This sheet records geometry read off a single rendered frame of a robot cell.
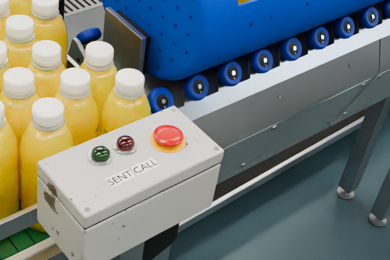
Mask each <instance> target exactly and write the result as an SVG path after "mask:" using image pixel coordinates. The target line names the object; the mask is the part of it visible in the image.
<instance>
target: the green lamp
mask: <svg viewBox="0 0 390 260"><path fill-rule="evenodd" d="M91 157H92V159H93V160H95V161H98V162H104V161H107V160H108V159H109V158H110V151H109V149H108V148H107V147H105V146H96V147H94V148H93V149H92V151H91Z"/></svg>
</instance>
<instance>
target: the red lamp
mask: <svg viewBox="0 0 390 260"><path fill-rule="evenodd" d="M116 146H117V148H118V149H120V150H122V151H130V150H132V149H133V148H134V146H135V142H134V139H133V138H132V137H130V136H128V135H122V136H120V137H118V139H117V141H116Z"/></svg>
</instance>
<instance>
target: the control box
mask: <svg viewBox="0 0 390 260"><path fill-rule="evenodd" d="M161 125H173V126H175V127H177V128H179V129H180V130H181V131H182V132H183V140H182V142H181V143H180V144H179V145H177V146H171V147H169V146H163V145H161V144H159V143H157V142H156V141H155V139H154V136H153V133H154V130H155V129H156V128H157V127H159V126H161ZM122 135H128V136H130V137H132V138H133V139H134V142H135V146H134V148H133V149H132V150H130V151H122V150H120V149H118V148H117V146H116V141H117V139H118V137H120V136H122ZM96 146H105V147H107V148H108V149H109V151H110V158H109V159H108V160H107V161H104V162H98V161H95V160H93V159H92V157H91V151H92V149H93V148H94V147H96ZM223 154H224V150H223V149H222V148H221V147H220V146H218V145H217V144H216V143H215V142H214V141H213V140H212V139H211V138H210V137H209V136H207V135H206V134H205V133H204V132H203V131H202V130H201V129H200V128H199V127H198V126H197V125H195V124H194V123H193V122H192V121H191V120H190V119H188V118H187V117H186V116H185V115H184V114H183V113H182V112H181V111H180V110H179V109H177V108H176V107H175V106H171V107H169V108H167V109H164V110H161V111H159V112H157V113H154V114H152V115H150V116H147V117H145V118H142V119H140V120H137V121H135V122H132V123H130V124H128V125H125V126H123V127H121V128H118V129H115V130H113V131H111V132H108V133H106V134H104V135H101V136H98V137H97V138H94V139H91V140H89V141H87V142H84V143H81V144H80V145H77V146H74V147H72V148H70V149H67V150H65V151H62V152H60V153H57V154H55V155H53V156H50V157H48V158H45V159H43V160H41V161H38V162H37V174H38V177H37V220H38V222H39V223H40V224H41V226H42V227H43V228H44V229H45V230H46V232H47V233H48V234H49V235H50V237H51V238H52V239H53V241H54V242H55V243H56V244H57V245H58V246H59V248H60V249H61V250H62V251H63V253H64V254H65V255H66V257H67V258H68V259H69V260H110V259H112V258H114V257H116V256H118V255H120V254H122V253H123V252H126V251H128V250H129V249H131V248H133V247H135V246H137V245H138V244H140V243H142V242H144V241H146V240H148V239H150V238H152V237H154V236H156V235H157V234H159V233H161V232H163V231H165V230H167V229H169V228H171V227H173V226H175V225H176V224H178V223H180V222H182V221H184V220H185V219H187V218H190V217H191V216H193V215H195V214H197V213H199V212H201V211H203V210H204V209H206V208H208V207H210V206H211V205H212V201H213V197H214V192H215V188H216V183H217V180H218V175H219V170H220V167H221V164H220V163H221V161H222V159H223ZM150 160H151V161H152V162H153V163H154V164H157V163H158V164H157V165H154V164H153V163H152V162H151V161H150ZM146 163H148V164H149V165H150V166H152V165H153V167H149V166H148V165H147V164H146ZM141 165H144V166H146V167H149V168H144V171H143V169H142V166H141ZM135 167H137V168H135ZM134 168H135V171H136V172H135V171H134ZM141 170H142V172H140V171H141ZM126 171H128V173H129V174H130V175H131V176H130V175H129V174H128V173H127V172H126ZM124 172H126V173H124ZM137 172H138V173H137ZM122 173H123V174H124V175H125V176H126V177H127V178H122V177H125V176H124V175H123V174H122ZM117 176H122V177H119V178H120V179H121V180H122V181H121V180H120V179H119V178H118V177H117ZM113 177H115V178H113ZM112 178H113V179H114V180H116V179H117V180H116V182H118V181H120V182H118V183H115V181H113V179H112ZM109 179H110V180H109ZM107 180H109V182H108V181H107ZM111 182H114V184H113V183H111ZM112 184H113V185H112Z"/></svg>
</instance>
